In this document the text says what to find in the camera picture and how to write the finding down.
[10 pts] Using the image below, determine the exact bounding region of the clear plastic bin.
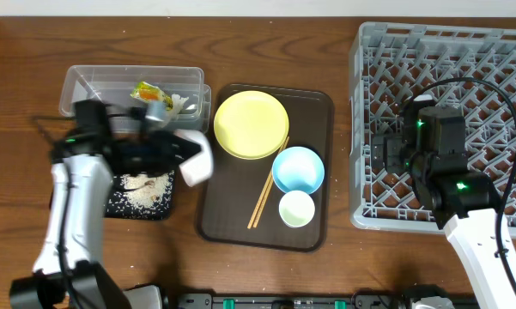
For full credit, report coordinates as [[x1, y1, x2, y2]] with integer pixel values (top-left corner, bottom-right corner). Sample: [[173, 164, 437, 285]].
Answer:
[[59, 65, 211, 133]]

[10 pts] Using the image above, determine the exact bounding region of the small white green cup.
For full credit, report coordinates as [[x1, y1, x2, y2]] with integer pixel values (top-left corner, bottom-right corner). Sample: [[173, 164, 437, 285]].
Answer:
[[278, 191, 315, 228]]

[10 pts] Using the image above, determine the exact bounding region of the green snack wrapper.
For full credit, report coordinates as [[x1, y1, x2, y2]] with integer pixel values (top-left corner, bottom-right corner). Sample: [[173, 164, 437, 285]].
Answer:
[[131, 82, 173, 111]]

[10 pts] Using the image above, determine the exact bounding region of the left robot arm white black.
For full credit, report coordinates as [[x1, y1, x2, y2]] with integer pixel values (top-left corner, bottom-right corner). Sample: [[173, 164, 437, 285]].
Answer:
[[9, 100, 213, 308]]

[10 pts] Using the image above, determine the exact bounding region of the yellow plate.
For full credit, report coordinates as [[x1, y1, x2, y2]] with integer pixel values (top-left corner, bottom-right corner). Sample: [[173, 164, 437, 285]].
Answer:
[[213, 90, 289, 160]]

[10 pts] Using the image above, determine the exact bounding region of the white bowl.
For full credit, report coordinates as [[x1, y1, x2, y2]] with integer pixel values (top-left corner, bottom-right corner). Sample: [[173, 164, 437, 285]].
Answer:
[[174, 130, 214, 187]]

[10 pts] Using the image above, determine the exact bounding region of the grey dishwasher rack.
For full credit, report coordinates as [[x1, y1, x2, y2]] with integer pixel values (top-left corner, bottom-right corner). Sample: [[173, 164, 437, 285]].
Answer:
[[349, 21, 516, 239]]

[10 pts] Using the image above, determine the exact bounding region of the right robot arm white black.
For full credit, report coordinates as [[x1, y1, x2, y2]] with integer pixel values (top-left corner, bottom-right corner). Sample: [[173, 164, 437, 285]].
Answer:
[[373, 102, 516, 308]]

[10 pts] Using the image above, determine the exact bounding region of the blue bowl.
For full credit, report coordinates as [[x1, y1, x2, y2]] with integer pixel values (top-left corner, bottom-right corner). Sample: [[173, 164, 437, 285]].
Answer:
[[272, 146, 325, 195]]

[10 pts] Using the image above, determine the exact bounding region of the white tissue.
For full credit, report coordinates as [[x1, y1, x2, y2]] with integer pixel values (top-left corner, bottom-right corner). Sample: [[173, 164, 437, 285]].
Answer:
[[167, 94, 189, 124]]

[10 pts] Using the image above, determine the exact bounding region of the rice grains pile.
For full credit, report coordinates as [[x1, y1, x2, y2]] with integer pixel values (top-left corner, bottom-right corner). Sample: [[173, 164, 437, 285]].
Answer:
[[105, 171, 175, 221]]

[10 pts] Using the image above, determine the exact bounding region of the brown serving tray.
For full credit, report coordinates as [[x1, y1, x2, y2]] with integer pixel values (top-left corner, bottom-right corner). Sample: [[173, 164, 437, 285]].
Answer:
[[196, 83, 334, 252]]

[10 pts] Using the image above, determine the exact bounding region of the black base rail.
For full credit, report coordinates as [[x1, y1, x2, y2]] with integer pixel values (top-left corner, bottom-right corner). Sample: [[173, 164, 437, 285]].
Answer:
[[124, 282, 482, 309]]

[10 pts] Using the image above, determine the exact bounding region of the black tray bin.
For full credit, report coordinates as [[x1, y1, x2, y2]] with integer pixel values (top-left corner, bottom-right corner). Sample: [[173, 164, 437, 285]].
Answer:
[[48, 136, 178, 221]]

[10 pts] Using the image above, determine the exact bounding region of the wooden chopstick left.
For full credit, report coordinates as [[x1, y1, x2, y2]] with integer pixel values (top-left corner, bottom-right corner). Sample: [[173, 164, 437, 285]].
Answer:
[[246, 136, 289, 229]]

